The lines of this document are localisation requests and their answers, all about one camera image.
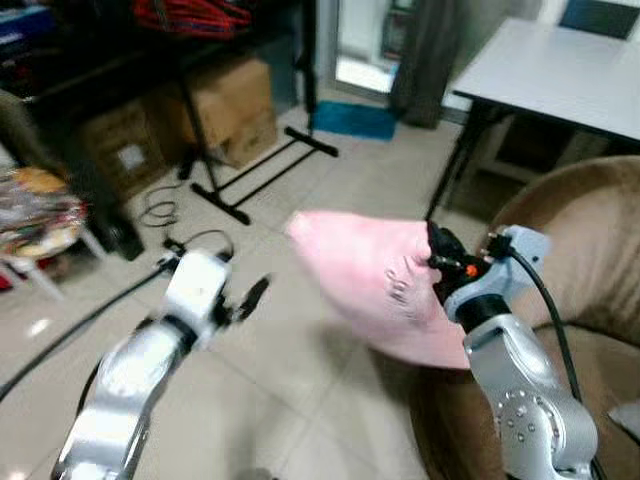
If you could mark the colourful snack pile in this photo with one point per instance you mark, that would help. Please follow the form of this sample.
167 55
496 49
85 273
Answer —
35 215

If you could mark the brown round sofa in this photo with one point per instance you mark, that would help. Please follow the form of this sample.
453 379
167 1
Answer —
590 250

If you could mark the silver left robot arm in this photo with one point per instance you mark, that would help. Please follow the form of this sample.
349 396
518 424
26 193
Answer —
120 385

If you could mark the grey sofa cushion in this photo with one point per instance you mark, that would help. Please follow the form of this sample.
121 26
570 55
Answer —
628 420

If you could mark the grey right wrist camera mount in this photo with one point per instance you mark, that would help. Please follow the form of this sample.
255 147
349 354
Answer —
505 265

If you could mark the dark blue chair back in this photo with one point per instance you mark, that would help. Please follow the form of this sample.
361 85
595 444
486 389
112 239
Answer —
600 16

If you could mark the labelled cardboard box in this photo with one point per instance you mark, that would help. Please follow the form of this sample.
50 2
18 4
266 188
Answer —
125 150

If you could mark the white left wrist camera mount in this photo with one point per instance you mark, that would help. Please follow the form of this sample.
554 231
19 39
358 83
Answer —
195 280

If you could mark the pink pillow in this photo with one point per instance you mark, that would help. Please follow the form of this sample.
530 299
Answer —
370 280

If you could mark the grey folding table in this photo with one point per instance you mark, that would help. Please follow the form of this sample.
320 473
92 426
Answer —
560 70

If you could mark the grey curtain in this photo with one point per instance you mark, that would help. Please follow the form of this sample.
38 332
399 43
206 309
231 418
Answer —
425 60

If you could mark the red striped fabric bundle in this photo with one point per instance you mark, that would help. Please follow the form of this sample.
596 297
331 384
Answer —
195 15

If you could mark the large cardboard box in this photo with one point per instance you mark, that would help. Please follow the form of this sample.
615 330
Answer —
235 105

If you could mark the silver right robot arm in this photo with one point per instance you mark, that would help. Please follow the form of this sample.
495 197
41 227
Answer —
530 400

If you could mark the blue floor mat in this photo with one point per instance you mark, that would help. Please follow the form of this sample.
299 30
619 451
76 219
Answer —
352 120

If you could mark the black metal floor stand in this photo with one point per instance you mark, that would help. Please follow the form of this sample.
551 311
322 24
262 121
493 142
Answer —
262 172

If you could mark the black shelf rack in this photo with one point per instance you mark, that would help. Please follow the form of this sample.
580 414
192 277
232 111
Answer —
90 70

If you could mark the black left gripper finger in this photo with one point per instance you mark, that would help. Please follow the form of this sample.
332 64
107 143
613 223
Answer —
253 293

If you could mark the white small stool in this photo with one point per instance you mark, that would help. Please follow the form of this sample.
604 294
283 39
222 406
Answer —
45 262

